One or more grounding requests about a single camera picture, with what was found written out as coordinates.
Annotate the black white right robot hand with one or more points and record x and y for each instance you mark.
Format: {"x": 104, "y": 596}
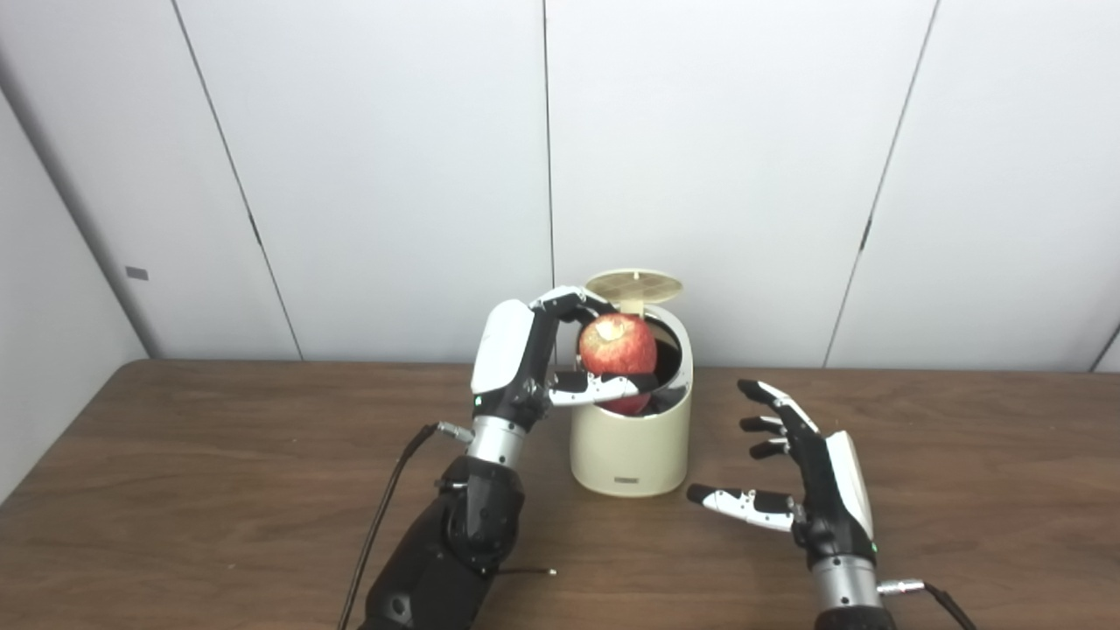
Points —
{"x": 827, "y": 490}

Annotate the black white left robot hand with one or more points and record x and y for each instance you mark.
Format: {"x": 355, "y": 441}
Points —
{"x": 507, "y": 359}

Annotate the red apple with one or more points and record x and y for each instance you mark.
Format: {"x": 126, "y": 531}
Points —
{"x": 617, "y": 346}

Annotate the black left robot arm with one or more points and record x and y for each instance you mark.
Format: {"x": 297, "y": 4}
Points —
{"x": 455, "y": 542}

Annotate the cream-colored bin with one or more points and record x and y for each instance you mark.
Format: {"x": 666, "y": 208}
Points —
{"x": 630, "y": 451}

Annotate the small grey wall label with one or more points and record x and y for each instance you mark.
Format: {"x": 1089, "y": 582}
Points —
{"x": 136, "y": 273}

